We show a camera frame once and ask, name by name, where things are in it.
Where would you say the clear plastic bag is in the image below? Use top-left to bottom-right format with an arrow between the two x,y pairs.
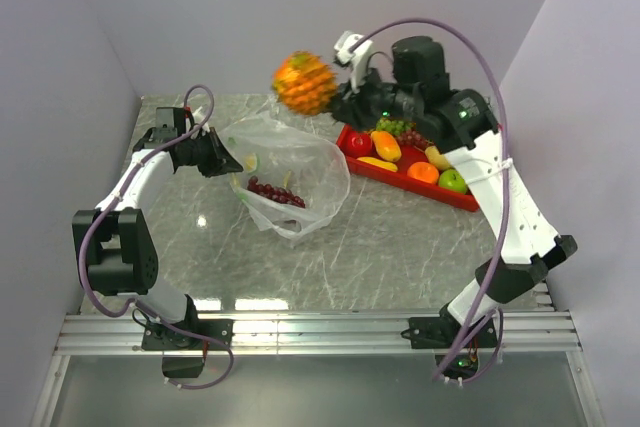
218,113 -> 351,245

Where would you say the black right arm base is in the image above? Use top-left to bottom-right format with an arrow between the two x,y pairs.
400,316 -> 498,350

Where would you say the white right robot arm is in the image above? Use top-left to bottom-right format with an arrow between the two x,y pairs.
330,31 -> 577,347

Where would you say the green fake grape bunch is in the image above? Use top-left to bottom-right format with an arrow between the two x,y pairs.
375,118 -> 413,136

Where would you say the aluminium mounting rail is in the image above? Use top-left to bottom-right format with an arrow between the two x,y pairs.
54,311 -> 581,356

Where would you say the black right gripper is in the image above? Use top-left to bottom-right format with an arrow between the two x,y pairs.
332,59 -> 421,133

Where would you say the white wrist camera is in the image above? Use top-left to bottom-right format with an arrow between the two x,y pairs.
333,30 -> 373,93
186,106 -> 210,138

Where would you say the pale yellow fake pear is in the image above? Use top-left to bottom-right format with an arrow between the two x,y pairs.
425,145 -> 452,172

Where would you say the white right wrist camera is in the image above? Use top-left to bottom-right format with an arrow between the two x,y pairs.
333,30 -> 373,93

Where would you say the green fake apple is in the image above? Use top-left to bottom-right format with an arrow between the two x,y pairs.
438,168 -> 468,195

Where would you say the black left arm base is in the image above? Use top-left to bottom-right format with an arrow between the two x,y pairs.
141,318 -> 235,390

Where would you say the purple fake grape bunch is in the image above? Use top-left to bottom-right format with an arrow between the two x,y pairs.
247,176 -> 306,208

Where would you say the orange fake persimmon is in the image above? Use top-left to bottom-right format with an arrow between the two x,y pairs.
406,161 -> 440,185

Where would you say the yellow orange fake mango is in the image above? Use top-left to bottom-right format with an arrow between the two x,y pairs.
370,130 -> 402,163

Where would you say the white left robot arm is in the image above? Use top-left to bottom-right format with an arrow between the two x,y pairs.
72,107 -> 243,349

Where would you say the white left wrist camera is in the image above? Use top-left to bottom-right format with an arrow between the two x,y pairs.
186,106 -> 210,138

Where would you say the orange fake pineapple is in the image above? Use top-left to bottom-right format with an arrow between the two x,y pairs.
271,51 -> 338,116

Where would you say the red plastic tray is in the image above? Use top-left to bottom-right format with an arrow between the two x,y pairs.
336,125 -> 479,212

